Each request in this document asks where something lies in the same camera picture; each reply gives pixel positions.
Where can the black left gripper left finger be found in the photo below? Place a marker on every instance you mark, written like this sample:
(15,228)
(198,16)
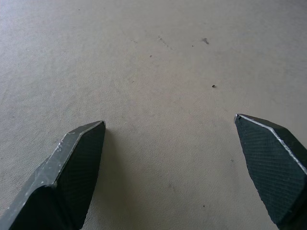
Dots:
(72,172)

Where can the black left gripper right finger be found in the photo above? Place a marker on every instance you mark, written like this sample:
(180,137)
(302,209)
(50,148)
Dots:
(271,167)

